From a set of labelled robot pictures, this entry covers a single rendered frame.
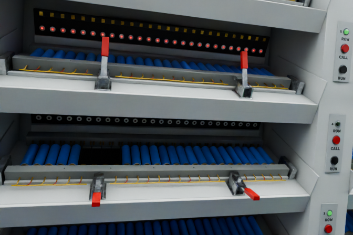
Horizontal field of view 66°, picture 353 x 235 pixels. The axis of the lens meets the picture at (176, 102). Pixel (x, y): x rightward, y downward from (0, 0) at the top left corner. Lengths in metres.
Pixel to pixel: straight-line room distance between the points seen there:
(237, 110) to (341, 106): 0.23
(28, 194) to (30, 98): 0.16
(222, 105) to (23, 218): 0.39
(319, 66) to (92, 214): 0.52
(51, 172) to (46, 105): 0.13
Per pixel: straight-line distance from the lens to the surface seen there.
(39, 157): 0.59
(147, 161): 0.57
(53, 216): 0.53
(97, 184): 0.51
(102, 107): 0.48
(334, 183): 0.69
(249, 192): 0.52
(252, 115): 0.55
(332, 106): 0.65
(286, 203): 0.64
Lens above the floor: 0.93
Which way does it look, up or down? 3 degrees down
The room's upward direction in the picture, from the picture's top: 4 degrees clockwise
